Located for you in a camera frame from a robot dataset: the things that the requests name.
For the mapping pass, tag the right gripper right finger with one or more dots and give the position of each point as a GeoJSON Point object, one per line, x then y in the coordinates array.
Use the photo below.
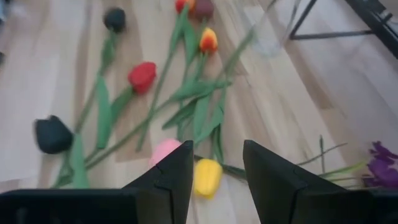
{"type": "Point", "coordinates": [280, 193]}

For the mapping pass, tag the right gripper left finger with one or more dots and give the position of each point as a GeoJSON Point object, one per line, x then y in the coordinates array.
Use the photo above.
{"type": "Point", "coordinates": [177, 180]}

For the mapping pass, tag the pink tulip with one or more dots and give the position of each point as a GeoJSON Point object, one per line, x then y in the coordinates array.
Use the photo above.
{"type": "Point", "coordinates": [164, 149]}

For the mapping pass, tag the purple artificial flower bunch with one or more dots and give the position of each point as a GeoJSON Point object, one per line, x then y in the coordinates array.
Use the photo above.
{"type": "Point", "coordinates": [382, 165]}

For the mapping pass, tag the yellow and red tulip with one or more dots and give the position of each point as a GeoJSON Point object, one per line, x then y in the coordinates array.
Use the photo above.
{"type": "Point", "coordinates": [208, 40]}

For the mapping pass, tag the black tulip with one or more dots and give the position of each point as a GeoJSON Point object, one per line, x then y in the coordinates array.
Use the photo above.
{"type": "Point", "coordinates": [53, 135]}
{"type": "Point", "coordinates": [114, 19]}

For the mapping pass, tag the clear glass vase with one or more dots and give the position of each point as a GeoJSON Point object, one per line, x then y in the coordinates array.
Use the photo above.
{"type": "Point", "coordinates": [270, 34]}

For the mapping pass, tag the dark maroon tulip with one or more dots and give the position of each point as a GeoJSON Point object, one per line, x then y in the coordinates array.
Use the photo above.
{"type": "Point", "coordinates": [203, 9]}

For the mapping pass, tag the orange tulip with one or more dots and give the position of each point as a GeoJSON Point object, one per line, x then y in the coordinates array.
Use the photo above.
{"type": "Point", "coordinates": [183, 4]}

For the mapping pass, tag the black aluminium table frame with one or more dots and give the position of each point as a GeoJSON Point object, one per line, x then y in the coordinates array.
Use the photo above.
{"type": "Point", "coordinates": [373, 18]}

